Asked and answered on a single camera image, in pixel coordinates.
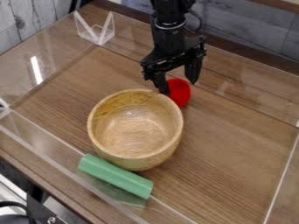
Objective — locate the wooden bowl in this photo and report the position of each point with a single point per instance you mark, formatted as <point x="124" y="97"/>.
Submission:
<point x="135" y="128"/>

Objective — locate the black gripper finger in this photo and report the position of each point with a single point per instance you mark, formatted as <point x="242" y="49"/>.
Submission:
<point x="160" y="83"/>
<point x="192" y="69"/>

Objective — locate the green rectangular block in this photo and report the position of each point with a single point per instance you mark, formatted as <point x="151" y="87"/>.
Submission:
<point x="128" y="181"/>

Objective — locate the black metal mount bracket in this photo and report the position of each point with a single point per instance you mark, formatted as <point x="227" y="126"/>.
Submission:
<point x="41" y="214"/>

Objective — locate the clear acrylic tray enclosure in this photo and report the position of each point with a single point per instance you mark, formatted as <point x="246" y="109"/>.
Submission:
<point x="234" y="172"/>

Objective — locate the red plush fruit green leaf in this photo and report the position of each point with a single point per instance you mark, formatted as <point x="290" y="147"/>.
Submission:
<point x="179" y="91"/>

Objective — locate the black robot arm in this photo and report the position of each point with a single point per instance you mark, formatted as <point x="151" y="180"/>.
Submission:
<point x="168" y="15"/>

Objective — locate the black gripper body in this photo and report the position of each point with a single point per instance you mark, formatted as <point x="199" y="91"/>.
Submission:
<point x="174" y="46"/>

